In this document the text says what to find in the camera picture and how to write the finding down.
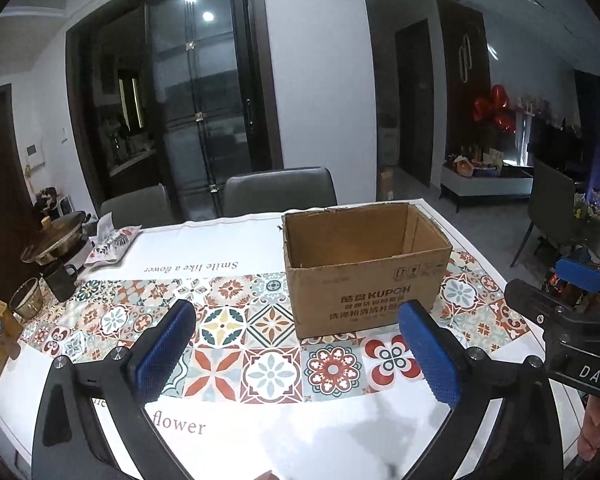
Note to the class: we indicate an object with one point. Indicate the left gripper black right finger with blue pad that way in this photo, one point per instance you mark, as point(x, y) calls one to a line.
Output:
point(524, 441)

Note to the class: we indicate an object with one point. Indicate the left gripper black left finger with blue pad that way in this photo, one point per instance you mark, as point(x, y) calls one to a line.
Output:
point(69, 442)

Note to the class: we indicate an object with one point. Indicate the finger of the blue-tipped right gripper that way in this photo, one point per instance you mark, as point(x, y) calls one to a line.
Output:
point(579, 274)

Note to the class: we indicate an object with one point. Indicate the person's hand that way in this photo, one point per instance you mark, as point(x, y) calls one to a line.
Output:
point(589, 437)

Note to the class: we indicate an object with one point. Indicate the dark chair right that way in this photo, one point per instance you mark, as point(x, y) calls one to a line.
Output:
point(550, 208)

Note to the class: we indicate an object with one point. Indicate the wooden holder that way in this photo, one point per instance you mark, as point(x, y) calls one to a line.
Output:
point(11, 330)

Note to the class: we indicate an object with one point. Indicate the white low tv cabinet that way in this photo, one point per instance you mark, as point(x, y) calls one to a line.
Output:
point(511, 182)

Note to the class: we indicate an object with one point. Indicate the glass cup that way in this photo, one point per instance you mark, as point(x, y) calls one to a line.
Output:
point(27, 300)

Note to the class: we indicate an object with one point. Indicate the black mug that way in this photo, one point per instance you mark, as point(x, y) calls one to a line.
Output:
point(60, 279)

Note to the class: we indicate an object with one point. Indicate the patterned tile tablecloth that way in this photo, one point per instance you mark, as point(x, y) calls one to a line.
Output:
point(248, 397)

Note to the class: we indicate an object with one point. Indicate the red heart balloons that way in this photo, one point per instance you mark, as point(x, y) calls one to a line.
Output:
point(495, 109)

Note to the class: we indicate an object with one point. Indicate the metal hot pot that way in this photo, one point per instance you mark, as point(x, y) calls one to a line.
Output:
point(56, 238)

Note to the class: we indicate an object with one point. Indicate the white patterned snack bag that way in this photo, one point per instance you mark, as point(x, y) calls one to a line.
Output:
point(111, 243)

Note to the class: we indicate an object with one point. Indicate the brown cardboard box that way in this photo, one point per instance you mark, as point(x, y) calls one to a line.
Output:
point(349, 269)

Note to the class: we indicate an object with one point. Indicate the grey dining chair left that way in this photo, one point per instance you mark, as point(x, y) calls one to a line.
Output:
point(147, 207)

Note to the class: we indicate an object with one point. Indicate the grey dining chair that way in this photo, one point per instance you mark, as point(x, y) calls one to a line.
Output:
point(147, 207)
point(278, 191)

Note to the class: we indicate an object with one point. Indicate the dark interior door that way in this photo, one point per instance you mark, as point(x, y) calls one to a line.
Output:
point(416, 100)

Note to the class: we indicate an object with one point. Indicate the grey dining chair middle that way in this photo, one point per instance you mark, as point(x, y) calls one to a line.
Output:
point(278, 191)

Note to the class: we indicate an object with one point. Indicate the black glass sliding door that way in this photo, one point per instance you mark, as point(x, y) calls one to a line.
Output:
point(206, 98)

